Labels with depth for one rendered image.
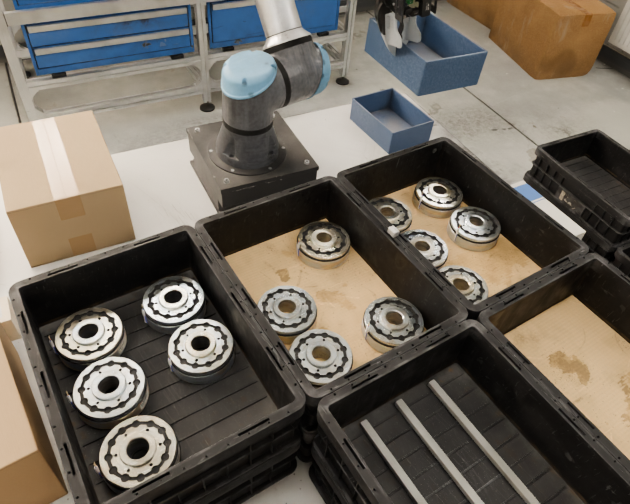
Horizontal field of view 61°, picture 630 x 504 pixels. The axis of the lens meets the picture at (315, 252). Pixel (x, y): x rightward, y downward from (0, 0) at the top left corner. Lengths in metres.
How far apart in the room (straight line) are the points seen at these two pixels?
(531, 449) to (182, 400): 0.53
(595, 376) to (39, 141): 1.20
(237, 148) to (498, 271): 0.63
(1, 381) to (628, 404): 0.97
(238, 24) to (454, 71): 1.90
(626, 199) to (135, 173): 1.56
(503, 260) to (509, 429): 0.37
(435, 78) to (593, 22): 2.78
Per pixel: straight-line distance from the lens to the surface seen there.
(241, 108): 1.21
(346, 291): 0.99
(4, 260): 1.33
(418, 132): 1.59
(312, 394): 0.75
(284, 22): 1.29
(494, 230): 1.15
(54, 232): 1.23
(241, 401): 0.86
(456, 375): 0.94
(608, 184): 2.12
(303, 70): 1.27
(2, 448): 0.87
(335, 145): 1.56
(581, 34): 3.82
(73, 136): 1.35
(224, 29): 2.88
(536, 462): 0.91
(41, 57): 2.76
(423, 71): 1.07
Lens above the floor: 1.59
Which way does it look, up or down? 46 degrees down
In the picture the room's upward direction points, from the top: 6 degrees clockwise
